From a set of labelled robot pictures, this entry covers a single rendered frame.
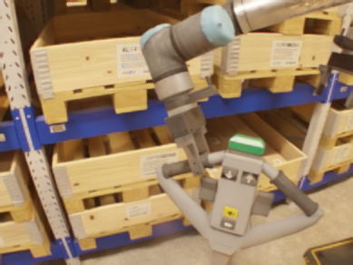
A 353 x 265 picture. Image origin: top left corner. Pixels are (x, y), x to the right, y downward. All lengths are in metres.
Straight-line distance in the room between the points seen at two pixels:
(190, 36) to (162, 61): 0.09
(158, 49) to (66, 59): 0.61
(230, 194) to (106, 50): 0.78
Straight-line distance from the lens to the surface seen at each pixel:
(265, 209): 0.67
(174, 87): 0.62
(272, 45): 1.51
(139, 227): 1.77
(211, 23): 0.58
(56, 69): 1.18
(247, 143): 0.62
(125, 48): 1.18
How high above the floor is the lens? 1.74
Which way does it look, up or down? 31 degrees down
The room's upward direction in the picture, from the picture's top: 1 degrees clockwise
